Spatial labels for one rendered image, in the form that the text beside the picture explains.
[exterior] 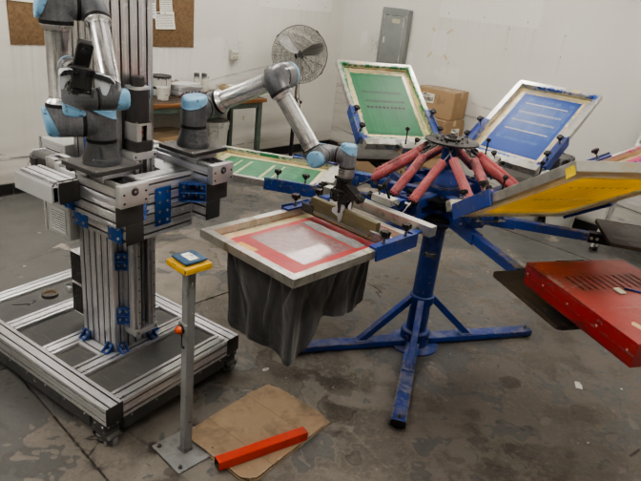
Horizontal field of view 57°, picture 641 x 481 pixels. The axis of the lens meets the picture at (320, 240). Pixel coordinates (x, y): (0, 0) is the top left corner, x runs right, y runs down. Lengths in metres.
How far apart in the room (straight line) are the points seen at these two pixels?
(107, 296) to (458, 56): 5.19
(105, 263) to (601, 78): 5.01
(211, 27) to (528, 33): 3.33
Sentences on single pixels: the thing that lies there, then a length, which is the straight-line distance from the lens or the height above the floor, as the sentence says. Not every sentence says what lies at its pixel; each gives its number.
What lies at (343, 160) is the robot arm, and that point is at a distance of 2.64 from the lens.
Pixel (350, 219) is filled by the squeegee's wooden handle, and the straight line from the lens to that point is 2.70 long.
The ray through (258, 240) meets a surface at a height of 0.96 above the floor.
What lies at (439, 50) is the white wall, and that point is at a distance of 7.27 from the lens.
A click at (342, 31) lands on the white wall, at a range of 8.18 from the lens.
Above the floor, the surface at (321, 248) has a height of 0.96.
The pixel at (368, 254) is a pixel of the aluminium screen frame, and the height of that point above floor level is 0.99.
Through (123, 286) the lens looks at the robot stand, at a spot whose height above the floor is 0.58.
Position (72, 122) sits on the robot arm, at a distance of 2.42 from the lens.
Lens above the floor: 1.96
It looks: 23 degrees down
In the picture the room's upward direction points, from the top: 6 degrees clockwise
